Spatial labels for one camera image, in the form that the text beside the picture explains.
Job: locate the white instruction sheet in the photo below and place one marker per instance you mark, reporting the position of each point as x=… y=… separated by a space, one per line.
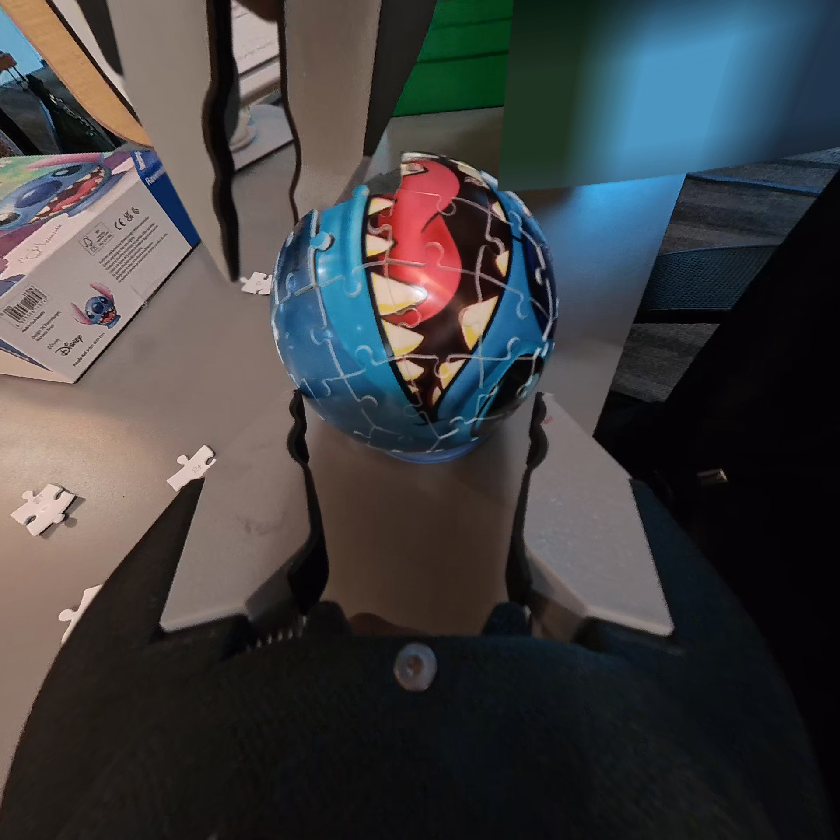
x=256 y=46

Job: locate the person's right hand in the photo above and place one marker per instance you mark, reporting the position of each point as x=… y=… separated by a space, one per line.
x=262 y=6

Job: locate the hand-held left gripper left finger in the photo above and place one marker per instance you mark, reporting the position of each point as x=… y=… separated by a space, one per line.
x=243 y=525

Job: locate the colourful puzzle box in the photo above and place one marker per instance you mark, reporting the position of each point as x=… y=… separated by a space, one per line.
x=98 y=262

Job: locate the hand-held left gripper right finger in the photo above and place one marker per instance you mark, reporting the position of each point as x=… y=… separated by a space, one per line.
x=584 y=525

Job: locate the round wooden board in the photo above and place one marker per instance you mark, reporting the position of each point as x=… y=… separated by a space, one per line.
x=72 y=65

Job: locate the black mesh chair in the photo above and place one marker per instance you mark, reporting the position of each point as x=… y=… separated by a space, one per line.
x=39 y=115

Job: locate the green panel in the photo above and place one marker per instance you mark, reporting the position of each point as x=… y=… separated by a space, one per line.
x=453 y=52

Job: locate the dark fabric chair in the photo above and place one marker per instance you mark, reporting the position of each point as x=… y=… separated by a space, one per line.
x=715 y=275

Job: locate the blue puzzle ball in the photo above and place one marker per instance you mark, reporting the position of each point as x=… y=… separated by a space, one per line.
x=420 y=295

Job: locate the white puzzle piece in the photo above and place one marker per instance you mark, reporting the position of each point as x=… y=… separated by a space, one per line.
x=43 y=508
x=79 y=610
x=190 y=467
x=256 y=283

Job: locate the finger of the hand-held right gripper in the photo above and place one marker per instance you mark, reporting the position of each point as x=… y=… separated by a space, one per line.
x=328 y=85
x=177 y=98

